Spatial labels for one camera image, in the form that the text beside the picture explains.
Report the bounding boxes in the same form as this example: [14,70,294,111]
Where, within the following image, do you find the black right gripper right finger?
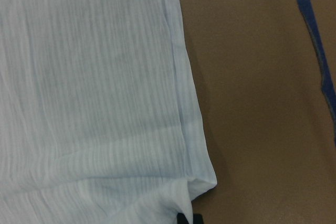
[193,214,203,224]

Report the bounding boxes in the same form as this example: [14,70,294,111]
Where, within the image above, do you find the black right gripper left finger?
[176,212,189,224]

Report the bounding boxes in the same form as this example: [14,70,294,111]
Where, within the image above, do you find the light blue button shirt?
[1,0,217,223]

